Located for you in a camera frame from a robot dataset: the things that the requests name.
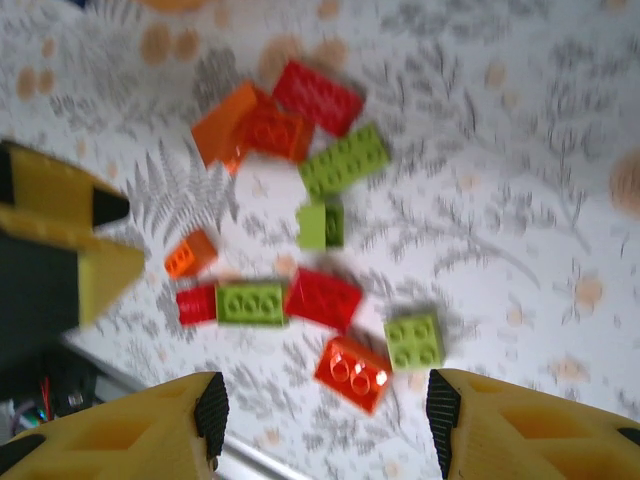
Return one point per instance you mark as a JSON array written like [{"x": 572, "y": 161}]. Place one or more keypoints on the floral tablecloth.
[{"x": 500, "y": 150}]

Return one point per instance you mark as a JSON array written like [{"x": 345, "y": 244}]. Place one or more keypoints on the red lego brick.
[
  {"x": 322, "y": 300},
  {"x": 320, "y": 97},
  {"x": 196, "y": 306}
]

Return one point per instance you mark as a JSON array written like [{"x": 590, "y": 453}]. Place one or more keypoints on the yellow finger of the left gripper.
[
  {"x": 110, "y": 280},
  {"x": 50, "y": 185}
]

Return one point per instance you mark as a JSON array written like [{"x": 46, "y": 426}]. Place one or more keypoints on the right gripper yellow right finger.
[{"x": 525, "y": 435}]

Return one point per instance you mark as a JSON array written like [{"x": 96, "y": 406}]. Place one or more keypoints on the long green lego brick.
[{"x": 345, "y": 160}]

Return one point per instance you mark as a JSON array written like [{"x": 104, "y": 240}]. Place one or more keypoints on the small green lego brick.
[
  {"x": 312, "y": 227},
  {"x": 414, "y": 340}
]

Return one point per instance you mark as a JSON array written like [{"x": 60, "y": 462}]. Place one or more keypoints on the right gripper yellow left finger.
[{"x": 125, "y": 440}]

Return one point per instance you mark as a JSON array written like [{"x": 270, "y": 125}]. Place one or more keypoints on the large orange lego brick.
[{"x": 220, "y": 127}]

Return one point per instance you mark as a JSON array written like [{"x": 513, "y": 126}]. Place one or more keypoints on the small orange lego brick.
[{"x": 189, "y": 256}]

